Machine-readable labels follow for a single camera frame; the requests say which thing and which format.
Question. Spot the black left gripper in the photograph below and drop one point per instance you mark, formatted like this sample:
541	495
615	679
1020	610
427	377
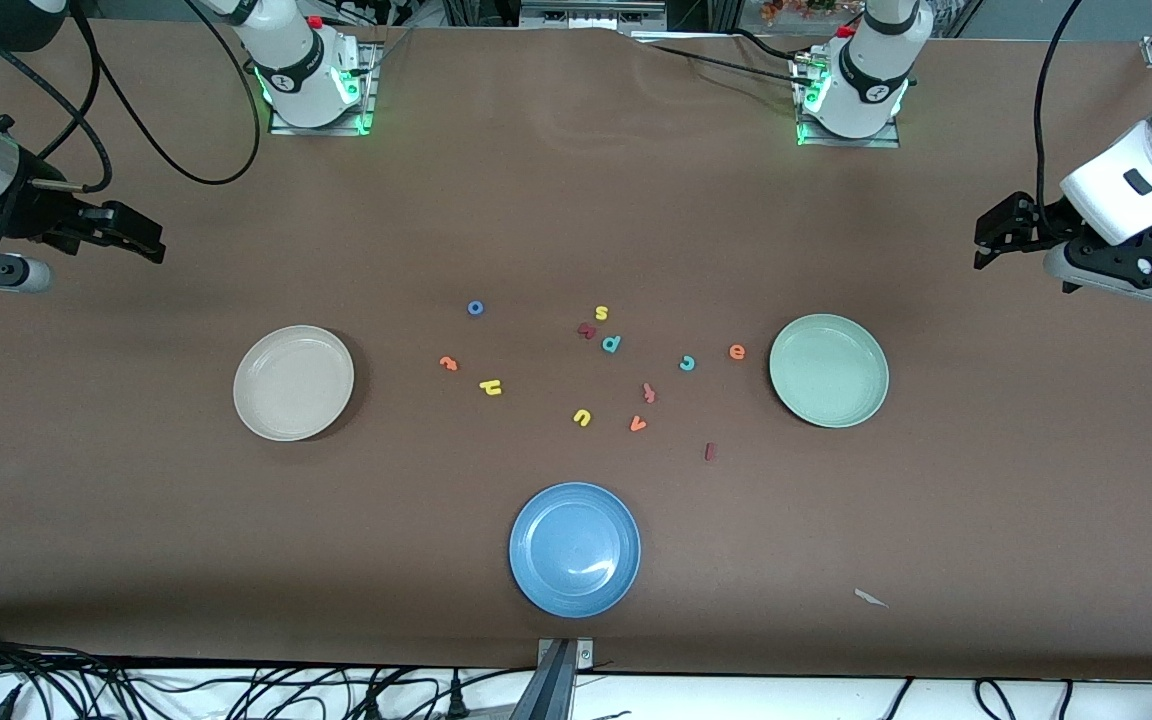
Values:
1044	219

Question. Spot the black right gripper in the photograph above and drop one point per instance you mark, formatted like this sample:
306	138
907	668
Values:
36	211

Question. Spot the yellow foam letter h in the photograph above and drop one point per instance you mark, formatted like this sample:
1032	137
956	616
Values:
490	387

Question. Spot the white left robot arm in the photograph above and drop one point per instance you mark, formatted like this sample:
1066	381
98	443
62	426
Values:
871	70

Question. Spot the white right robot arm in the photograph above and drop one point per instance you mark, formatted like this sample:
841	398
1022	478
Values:
301	70

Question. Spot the beige round plate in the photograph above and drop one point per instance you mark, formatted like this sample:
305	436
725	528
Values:
293	383

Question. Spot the green round plate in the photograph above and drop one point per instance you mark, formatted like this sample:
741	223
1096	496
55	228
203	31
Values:
828	371

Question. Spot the brown table mat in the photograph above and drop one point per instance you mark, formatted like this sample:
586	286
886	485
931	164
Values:
136	520

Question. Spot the orange artificial flowers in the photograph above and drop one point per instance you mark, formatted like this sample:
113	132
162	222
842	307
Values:
796	9

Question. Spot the white paper scrap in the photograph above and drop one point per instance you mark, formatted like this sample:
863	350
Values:
871	598

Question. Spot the teal foam letter p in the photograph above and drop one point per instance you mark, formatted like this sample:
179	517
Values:
612	343

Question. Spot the yellow foam letter u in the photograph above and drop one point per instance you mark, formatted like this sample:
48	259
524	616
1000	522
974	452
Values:
582	419

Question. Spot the silver power strip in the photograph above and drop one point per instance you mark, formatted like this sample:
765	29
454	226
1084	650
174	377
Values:
591	14

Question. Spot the blue round plate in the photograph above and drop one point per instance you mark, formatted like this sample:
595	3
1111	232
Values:
574	550

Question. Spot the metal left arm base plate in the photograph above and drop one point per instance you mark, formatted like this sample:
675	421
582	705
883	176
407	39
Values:
891	140

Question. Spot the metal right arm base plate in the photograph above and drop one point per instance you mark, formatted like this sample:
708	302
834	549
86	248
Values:
368	95

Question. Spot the grey metal camera mount bracket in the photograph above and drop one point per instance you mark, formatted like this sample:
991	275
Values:
564	655

